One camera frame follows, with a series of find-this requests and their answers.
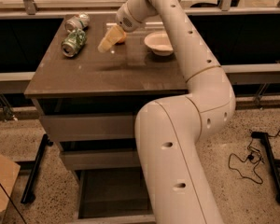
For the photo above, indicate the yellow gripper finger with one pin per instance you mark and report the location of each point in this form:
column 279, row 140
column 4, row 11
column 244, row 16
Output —
column 112, row 36

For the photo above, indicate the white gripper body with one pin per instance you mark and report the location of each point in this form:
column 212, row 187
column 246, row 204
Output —
column 125, row 19

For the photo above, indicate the orange fruit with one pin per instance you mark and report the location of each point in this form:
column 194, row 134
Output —
column 122, row 40

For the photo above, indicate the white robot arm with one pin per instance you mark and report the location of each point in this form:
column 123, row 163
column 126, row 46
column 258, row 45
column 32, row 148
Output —
column 168, row 129

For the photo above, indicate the dark brown drawer cabinet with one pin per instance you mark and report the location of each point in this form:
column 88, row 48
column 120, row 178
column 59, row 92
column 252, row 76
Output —
column 119, row 81

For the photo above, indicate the top drawer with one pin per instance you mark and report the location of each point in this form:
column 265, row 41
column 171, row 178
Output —
column 63, row 128

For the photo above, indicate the middle drawer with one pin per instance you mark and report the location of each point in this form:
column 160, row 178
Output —
column 100, row 159

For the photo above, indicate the open bottom drawer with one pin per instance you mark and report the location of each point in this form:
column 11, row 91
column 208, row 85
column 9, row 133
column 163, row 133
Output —
column 113, row 196

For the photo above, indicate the white paper bowl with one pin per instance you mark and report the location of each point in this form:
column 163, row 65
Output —
column 159, row 43

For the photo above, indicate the green crushed soda can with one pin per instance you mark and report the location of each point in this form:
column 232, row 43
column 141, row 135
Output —
column 73, row 43

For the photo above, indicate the cardboard box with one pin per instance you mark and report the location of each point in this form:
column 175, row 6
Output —
column 9, row 171

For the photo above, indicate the black left table leg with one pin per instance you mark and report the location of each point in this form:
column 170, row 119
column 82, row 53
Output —
column 28, row 195

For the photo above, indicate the black table leg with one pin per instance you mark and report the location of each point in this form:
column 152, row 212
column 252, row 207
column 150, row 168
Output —
column 28, row 195
column 273, row 162

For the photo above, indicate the black right table leg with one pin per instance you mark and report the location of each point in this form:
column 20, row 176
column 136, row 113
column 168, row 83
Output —
column 273, row 162

